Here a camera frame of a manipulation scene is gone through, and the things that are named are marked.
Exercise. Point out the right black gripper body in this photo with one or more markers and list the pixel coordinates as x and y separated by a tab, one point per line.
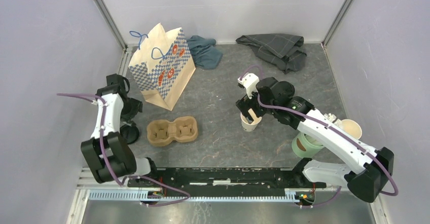
245	104

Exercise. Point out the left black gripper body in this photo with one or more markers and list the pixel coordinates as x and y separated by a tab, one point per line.
130	109

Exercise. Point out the white paper cup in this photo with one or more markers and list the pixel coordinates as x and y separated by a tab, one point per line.
247	125
352	128

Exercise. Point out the black coffee lid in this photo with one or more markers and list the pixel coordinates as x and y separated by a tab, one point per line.
130	133

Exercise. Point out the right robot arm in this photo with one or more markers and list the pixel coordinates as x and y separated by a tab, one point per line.
366	171

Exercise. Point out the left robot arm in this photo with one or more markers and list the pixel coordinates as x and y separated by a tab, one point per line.
107	152

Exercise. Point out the checkered paper takeout bag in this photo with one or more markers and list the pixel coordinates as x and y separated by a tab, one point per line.
162	65

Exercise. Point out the brown cardboard cup carrier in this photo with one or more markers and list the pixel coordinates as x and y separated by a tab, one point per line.
163	132

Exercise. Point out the blue cloth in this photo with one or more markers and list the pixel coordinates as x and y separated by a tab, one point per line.
204	52

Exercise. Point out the grey plaid cloth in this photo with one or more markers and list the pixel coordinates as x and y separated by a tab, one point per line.
285	51

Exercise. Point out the green cup holder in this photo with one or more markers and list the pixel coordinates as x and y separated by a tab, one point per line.
305	146

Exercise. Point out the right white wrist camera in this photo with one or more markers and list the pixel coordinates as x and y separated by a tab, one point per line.
249	82

